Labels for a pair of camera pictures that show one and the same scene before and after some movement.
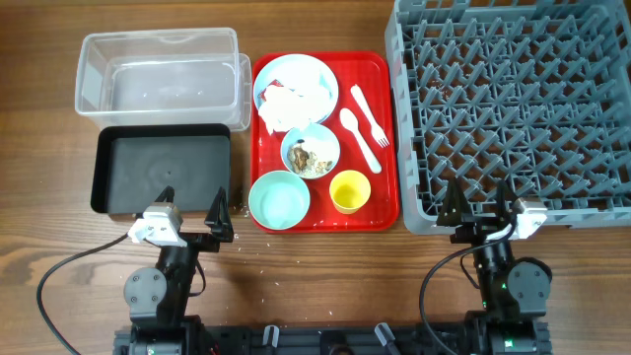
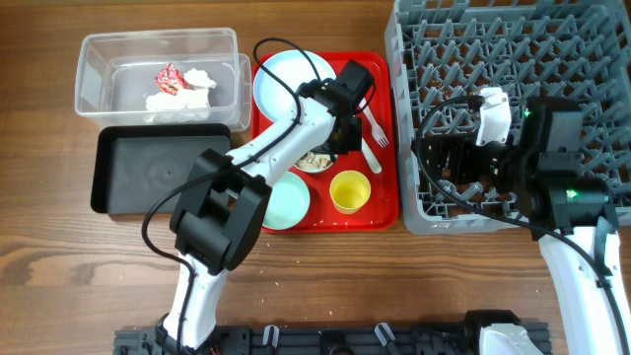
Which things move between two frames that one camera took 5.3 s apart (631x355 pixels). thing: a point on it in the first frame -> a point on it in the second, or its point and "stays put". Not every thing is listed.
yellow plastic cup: (349, 191) stays put
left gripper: (218, 220) -> (355, 138)
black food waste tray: (131, 166) stays put
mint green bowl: (279, 200) stays put
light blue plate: (302, 73) stays put
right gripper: (479, 230) -> (455, 165)
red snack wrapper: (275, 82) -> (170, 80)
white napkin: (283, 109) -> (188, 105)
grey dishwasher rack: (533, 93) stays put
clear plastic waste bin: (164, 77) stays put
